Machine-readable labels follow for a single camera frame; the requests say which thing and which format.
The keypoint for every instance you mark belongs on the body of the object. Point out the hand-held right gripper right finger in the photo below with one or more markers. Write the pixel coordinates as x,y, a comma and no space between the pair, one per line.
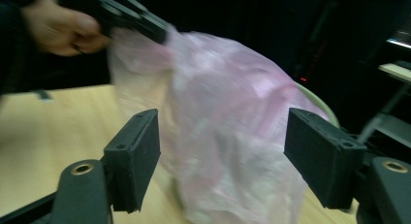
323,156

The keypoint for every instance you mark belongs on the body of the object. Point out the white metal stand frame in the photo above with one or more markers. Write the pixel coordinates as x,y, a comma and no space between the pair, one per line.
394,127

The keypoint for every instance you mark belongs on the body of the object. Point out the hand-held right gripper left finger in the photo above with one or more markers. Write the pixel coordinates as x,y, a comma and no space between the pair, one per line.
134,159

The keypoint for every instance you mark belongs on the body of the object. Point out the pink plastic bag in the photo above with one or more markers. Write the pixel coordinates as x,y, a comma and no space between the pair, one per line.
219,127

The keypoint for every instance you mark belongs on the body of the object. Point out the green plastic bucket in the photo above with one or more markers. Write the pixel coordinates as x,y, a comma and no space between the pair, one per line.
320,104

